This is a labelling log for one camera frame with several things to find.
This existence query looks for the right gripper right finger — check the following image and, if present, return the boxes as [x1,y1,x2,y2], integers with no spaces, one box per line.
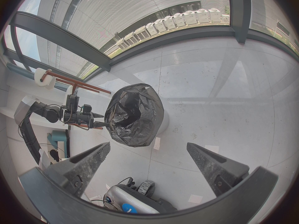
[186,142,250,198]

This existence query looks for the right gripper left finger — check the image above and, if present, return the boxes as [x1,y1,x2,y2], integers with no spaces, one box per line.
[45,142,111,198]

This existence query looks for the black plastic bag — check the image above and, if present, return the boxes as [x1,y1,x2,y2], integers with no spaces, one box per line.
[104,83,164,148]

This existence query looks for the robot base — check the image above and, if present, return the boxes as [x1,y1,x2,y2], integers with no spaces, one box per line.
[90,177,178,215]

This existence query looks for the white chair with wooden legs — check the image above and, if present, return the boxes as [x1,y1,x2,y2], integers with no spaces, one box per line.
[34,68,111,95]

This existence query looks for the window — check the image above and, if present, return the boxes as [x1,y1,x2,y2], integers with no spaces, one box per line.
[2,0,299,82]

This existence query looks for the black cable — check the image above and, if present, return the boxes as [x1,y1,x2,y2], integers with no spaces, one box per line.
[116,177,135,188]

